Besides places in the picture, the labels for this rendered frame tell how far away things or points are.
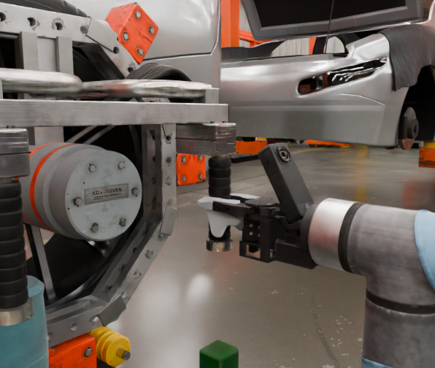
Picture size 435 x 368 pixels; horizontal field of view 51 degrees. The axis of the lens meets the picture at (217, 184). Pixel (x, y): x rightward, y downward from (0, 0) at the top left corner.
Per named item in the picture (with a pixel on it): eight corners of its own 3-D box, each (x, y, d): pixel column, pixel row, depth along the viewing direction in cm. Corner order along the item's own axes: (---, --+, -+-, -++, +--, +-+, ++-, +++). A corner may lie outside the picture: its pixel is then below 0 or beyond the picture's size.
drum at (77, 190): (73, 215, 84) (69, 138, 82) (149, 235, 70) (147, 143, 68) (-5, 229, 74) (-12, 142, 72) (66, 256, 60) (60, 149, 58)
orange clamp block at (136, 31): (115, 68, 89) (136, 32, 92) (141, 66, 84) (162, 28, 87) (89, 44, 84) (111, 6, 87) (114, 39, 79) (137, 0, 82)
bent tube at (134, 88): (141, 106, 86) (140, 47, 84) (219, 105, 73) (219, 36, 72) (55, 104, 73) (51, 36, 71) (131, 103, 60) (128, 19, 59)
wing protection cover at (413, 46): (400, 95, 367) (403, 28, 359) (440, 94, 347) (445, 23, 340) (362, 92, 315) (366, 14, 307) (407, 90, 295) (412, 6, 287)
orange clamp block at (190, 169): (152, 183, 99) (182, 179, 106) (177, 187, 94) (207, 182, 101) (152, 151, 98) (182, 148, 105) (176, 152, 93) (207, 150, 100)
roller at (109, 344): (60, 319, 109) (58, 296, 108) (139, 364, 89) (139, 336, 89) (36, 328, 104) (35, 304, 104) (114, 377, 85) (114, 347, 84)
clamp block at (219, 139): (196, 151, 79) (195, 120, 78) (237, 154, 73) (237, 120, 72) (174, 153, 75) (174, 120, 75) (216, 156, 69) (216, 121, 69)
